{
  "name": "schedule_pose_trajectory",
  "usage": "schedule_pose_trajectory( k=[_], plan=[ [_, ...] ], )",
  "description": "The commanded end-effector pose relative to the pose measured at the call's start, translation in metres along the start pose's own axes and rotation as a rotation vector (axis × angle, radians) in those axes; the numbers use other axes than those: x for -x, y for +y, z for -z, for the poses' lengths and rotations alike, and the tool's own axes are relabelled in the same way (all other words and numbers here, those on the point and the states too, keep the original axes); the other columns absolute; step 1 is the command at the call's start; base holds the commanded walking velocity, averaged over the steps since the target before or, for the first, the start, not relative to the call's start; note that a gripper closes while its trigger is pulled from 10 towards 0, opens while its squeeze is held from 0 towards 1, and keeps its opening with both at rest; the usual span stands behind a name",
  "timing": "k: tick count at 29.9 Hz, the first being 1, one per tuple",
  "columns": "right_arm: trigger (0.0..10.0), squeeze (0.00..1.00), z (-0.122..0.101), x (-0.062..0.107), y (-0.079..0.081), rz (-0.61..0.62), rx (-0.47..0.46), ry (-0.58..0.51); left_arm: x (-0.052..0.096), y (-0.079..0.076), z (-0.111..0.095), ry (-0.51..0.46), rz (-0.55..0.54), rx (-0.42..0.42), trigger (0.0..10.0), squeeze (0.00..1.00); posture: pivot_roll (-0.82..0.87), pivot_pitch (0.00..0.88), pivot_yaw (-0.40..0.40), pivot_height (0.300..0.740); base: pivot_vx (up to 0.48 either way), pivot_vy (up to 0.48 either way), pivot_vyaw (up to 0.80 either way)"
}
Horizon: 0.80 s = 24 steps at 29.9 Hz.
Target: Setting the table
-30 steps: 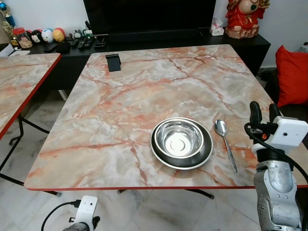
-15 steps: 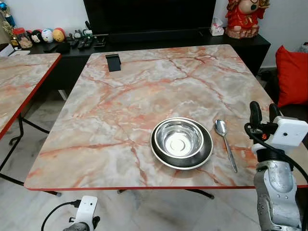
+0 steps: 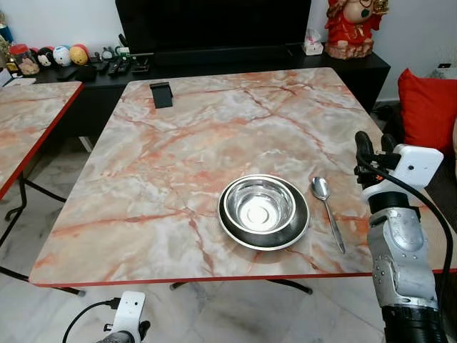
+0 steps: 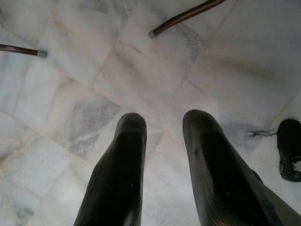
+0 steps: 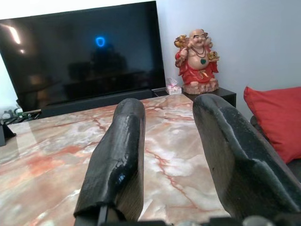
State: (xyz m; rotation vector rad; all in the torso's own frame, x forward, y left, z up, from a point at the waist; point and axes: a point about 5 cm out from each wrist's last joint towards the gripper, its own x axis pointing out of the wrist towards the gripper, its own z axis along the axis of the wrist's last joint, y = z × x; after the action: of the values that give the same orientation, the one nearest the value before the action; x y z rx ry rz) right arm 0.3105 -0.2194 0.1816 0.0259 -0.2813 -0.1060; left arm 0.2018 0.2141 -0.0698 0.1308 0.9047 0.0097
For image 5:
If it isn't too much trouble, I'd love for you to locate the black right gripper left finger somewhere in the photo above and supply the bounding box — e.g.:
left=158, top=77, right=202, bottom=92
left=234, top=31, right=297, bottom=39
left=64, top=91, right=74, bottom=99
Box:
left=73, top=98, right=146, bottom=223

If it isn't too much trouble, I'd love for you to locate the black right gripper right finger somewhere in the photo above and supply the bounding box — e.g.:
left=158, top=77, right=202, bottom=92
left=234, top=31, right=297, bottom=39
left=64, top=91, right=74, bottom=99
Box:
left=192, top=93, right=301, bottom=221

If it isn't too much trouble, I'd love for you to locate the red cushion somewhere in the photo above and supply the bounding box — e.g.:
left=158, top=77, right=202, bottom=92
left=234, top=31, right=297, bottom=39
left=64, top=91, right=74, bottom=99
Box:
left=243, top=86, right=301, bottom=164

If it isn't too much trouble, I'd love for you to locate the black television console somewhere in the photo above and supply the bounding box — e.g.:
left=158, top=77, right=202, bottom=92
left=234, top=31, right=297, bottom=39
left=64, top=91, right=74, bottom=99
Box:
left=0, top=87, right=237, bottom=126

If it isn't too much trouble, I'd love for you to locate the marble top folding table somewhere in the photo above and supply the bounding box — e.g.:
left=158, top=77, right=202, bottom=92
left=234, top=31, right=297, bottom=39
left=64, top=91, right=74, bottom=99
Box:
left=0, top=93, right=232, bottom=226

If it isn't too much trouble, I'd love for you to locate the pink white tissue pack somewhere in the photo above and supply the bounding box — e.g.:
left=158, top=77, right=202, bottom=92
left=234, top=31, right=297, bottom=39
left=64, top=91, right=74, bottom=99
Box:
left=166, top=77, right=182, bottom=95

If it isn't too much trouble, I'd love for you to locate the laughing buddha statue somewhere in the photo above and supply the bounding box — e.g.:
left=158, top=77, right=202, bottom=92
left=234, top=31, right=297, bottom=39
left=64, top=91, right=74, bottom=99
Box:
left=174, top=28, right=220, bottom=95

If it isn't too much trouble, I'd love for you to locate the black flat screen television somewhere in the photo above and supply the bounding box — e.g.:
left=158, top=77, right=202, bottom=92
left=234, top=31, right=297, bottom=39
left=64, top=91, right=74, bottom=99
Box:
left=0, top=0, right=166, bottom=112

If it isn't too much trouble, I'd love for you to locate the dark green mug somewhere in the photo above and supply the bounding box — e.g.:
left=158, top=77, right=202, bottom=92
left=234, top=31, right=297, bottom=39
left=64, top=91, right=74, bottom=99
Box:
left=13, top=106, right=25, bottom=118

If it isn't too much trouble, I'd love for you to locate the black phone stand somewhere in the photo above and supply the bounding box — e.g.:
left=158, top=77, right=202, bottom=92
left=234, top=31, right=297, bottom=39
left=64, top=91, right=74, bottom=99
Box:
left=0, top=122, right=17, bottom=147

